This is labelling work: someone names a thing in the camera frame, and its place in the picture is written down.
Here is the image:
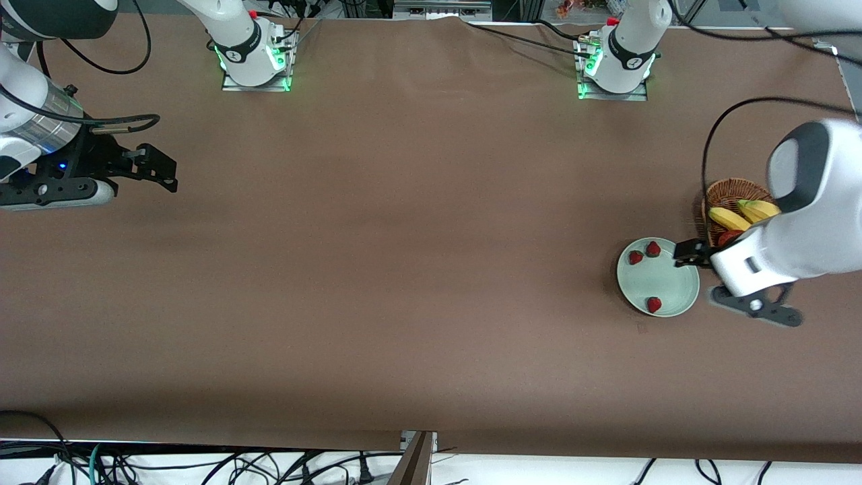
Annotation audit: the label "pale green round plate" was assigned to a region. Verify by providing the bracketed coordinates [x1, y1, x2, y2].
[617, 237, 701, 318]

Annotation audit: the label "small yellow banana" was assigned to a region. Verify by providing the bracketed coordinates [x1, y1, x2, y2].
[708, 207, 752, 232]

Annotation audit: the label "brown wicker basket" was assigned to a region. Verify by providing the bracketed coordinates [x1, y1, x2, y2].
[700, 178, 775, 247]

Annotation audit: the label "orange toy objects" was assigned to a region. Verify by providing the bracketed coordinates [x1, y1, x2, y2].
[556, 0, 607, 18]

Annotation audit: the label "brown table cover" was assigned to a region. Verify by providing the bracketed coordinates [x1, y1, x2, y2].
[0, 12, 862, 465]

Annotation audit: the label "silver metal box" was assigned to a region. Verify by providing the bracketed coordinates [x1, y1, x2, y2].
[393, 0, 493, 21]

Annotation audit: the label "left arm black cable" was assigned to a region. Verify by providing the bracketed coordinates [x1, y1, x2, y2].
[670, 0, 862, 211]

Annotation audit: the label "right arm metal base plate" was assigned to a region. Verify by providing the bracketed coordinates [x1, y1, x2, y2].
[221, 71, 293, 92]

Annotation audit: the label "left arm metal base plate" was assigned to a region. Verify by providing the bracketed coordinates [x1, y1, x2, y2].
[576, 78, 649, 102]

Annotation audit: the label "short black table cable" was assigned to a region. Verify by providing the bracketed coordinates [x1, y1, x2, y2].
[535, 19, 588, 42]

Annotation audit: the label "black looped floor cable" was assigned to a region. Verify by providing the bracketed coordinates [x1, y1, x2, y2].
[0, 410, 76, 485]

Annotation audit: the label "long black table cable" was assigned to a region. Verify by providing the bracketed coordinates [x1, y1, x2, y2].
[465, 22, 595, 59]

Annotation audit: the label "teal cable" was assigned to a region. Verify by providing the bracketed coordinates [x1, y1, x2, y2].
[88, 443, 110, 485]

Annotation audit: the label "black cable bundle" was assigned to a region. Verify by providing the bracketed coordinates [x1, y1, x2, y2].
[101, 448, 405, 485]

